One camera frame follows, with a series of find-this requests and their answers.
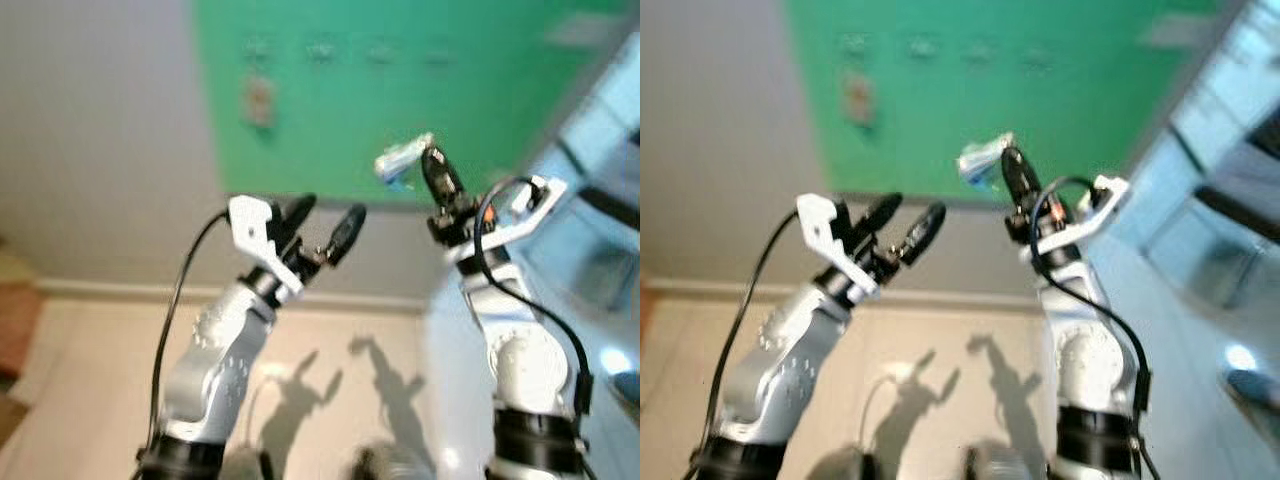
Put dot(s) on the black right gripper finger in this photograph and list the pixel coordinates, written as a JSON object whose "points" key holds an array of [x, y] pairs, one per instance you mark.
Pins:
{"points": [[450, 182], [1028, 182], [435, 178], [1013, 178]]}

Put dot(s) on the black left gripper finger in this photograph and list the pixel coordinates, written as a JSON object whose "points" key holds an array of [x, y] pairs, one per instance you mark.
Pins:
{"points": [[297, 212], [927, 232], [878, 213], [347, 232]]}

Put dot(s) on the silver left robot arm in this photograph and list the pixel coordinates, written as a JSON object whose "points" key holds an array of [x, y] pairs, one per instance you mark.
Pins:
{"points": [[780, 360], [215, 360]]}

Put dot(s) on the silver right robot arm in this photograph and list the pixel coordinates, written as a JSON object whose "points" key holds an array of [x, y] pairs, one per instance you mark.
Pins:
{"points": [[1085, 370], [525, 365]]}

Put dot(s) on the brownish hanging key tag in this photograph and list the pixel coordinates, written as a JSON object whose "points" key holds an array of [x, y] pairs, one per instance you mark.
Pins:
{"points": [[858, 98], [259, 102]]}

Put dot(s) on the white panelled door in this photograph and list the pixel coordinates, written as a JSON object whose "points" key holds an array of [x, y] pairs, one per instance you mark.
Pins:
{"points": [[600, 260], [1200, 300]]}

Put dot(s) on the white skirting board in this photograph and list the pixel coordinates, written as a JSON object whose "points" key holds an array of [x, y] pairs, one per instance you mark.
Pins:
{"points": [[120, 292], [700, 292]]}

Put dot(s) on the brown wooden furniture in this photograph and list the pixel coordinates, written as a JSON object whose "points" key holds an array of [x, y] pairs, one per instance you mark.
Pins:
{"points": [[646, 310], [15, 330]]}

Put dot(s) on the grey robot right leg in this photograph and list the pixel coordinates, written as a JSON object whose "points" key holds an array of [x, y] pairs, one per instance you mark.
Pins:
{"points": [[990, 463], [385, 463]]}

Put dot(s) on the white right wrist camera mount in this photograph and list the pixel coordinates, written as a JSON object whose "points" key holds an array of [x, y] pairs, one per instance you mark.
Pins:
{"points": [[1075, 232], [500, 237]]}

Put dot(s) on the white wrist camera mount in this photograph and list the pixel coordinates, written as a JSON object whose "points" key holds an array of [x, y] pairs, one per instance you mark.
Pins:
{"points": [[818, 225], [248, 225], [1075, 232], [500, 237]]}

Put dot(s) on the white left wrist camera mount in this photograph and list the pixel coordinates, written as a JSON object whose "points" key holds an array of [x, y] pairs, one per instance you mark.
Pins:
{"points": [[818, 225], [248, 225]]}

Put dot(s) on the green wall board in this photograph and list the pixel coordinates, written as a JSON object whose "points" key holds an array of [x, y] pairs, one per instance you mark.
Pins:
{"points": [[330, 130], [930, 130]]}

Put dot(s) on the small metal wall hook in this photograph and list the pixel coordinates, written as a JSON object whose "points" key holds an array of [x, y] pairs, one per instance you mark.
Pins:
{"points": [[321, 47], [922, 47], [853, 45], [258, 48]]}

